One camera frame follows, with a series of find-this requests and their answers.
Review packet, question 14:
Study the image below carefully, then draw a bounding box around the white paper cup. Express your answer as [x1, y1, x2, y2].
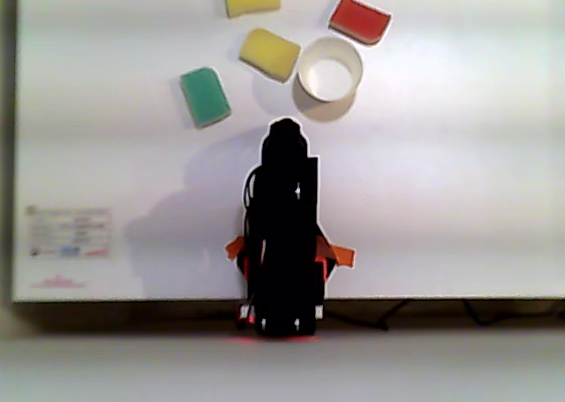
[291, 36, 365, 124]

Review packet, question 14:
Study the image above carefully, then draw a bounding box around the green sponge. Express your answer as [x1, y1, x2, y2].
[179, 66, 233, 130]

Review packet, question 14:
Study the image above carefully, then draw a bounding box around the orange tape strip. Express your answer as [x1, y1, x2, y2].
[224, 235, 246, 262]
[316, 237, 357, 269]

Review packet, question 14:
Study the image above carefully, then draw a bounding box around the red sponge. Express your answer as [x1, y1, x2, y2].
[327, 0, 393, 49]

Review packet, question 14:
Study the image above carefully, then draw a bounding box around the printed label sticker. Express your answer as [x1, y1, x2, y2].
[25, 205, 111, 260]

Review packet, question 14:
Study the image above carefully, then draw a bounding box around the black cable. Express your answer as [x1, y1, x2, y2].
[461, 299, 565, 328]
[326, 299, 414, 332]

